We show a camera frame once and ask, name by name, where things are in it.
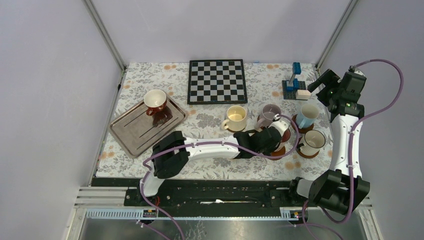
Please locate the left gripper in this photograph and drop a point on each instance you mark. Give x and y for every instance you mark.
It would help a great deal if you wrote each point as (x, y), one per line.
(268, 151)

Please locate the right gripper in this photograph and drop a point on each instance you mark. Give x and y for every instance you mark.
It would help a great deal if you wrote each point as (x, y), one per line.
(328, 77)

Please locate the lilac mug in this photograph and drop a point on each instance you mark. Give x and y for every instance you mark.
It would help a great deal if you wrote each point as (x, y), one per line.
(268, 112)

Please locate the cream yellow mug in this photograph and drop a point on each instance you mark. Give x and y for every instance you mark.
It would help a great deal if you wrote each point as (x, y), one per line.
(235, 118)

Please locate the light blue mug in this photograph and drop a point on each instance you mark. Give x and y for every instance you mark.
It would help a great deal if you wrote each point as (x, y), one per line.
(307, 115)

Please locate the white mug black rim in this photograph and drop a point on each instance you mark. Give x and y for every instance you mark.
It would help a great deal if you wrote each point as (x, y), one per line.
(314, 138)

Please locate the white mug dark red outside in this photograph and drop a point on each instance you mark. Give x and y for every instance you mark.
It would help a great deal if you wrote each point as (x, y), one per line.
(155, 101)

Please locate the pink mug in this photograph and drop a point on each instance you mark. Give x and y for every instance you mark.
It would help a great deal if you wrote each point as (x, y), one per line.
(286, 136)

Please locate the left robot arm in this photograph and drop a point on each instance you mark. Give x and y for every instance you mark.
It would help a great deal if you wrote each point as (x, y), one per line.
(172, 153)

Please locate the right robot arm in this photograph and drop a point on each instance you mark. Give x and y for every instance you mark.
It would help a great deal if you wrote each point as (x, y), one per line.
(341, 188)

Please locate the cream brick block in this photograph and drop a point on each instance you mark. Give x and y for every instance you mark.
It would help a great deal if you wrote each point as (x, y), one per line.
(303, 94)

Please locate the blue grey brick tower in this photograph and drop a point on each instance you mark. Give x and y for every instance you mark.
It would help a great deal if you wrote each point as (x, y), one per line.
(291, 86)

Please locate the floral tablecloth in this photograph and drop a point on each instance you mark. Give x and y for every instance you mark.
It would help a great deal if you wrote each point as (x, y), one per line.
(263, 86)

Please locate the black white chessboard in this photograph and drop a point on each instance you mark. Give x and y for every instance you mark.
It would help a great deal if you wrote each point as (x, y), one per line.
(216, 81)

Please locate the metal tray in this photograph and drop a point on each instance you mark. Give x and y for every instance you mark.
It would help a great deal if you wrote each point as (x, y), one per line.
(136, 132)

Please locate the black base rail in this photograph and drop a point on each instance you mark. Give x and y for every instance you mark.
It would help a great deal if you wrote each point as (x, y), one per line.
(211, 198)

